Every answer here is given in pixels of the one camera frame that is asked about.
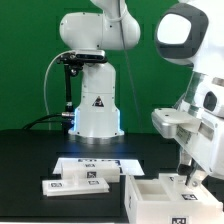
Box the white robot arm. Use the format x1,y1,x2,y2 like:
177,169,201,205
60,0,224,181

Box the grey camera cable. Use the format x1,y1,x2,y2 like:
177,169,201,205
43,49,76,132

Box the white cabinet block part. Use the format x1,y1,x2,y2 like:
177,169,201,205
61,161,120,183

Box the white cabinet box body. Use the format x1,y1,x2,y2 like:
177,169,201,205
124,175,224,224

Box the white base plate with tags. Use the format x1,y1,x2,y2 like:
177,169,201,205
52,157,145,176

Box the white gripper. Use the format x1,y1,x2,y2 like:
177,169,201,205
175,72,224,187

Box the black cables at base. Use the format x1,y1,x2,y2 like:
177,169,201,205
21,111,76,131

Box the white flat cabinet panel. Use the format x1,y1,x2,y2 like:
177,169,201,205
42,178,109,197

